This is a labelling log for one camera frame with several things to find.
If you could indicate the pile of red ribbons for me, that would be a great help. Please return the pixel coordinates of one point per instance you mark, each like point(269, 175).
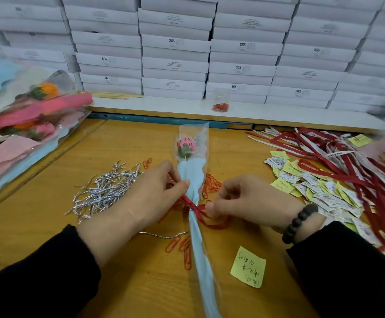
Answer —
point(351, 162)

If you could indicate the pile of yellow white tags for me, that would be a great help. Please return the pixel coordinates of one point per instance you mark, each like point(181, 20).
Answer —
point(312, 188)

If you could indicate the person's left hand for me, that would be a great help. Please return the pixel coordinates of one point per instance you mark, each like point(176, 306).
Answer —
point(136, 205)

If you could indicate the single red ribbon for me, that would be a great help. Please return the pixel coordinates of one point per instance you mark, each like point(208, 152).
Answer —
point(202, 212)

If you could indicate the pink flower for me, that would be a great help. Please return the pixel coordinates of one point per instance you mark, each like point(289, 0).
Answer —
point(191, 169)

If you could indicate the person's left forearm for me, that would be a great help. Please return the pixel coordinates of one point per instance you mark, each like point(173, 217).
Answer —
point(40, 278)

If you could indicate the long white board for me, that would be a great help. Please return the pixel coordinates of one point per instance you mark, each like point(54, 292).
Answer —
point(285, 114)

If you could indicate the person's right hand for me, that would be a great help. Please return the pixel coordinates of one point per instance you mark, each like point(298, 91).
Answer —
point(255, 198)

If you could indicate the wooden sticks bundle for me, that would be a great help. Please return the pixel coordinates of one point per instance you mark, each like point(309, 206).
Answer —
point(116, 96)

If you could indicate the pile of orange paper clips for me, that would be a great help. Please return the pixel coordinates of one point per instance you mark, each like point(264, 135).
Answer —
point(209, 182)

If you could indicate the pile of silver twist ties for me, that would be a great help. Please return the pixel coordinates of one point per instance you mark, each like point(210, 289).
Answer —
point(103, 188)

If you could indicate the person's right forearm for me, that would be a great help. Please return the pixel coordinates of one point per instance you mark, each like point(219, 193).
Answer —
point(351, 275)

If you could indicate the wall of stacked white boxes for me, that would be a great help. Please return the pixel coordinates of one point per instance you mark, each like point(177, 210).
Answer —
point(179, 43)

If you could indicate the small bag of red clips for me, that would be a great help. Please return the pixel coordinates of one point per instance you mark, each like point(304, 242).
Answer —
point(220, 107)

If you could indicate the pile of flowers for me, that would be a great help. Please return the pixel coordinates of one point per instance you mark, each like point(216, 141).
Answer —
point(17, 135)

